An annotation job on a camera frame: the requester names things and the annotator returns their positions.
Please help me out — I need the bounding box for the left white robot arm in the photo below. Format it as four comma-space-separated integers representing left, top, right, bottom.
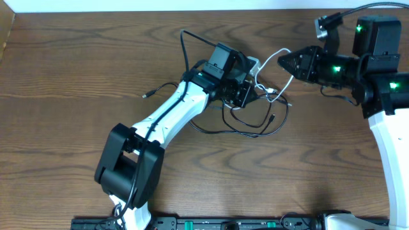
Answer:
95, 43, 260, 229

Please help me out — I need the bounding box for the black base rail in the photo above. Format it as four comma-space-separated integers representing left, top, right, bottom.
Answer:
70, 215, 392, 230

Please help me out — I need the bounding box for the white USB cable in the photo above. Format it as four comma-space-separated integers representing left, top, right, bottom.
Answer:
223, 47, 295, 111

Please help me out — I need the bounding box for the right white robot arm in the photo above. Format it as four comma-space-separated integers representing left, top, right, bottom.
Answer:
278, 13, 408, 229

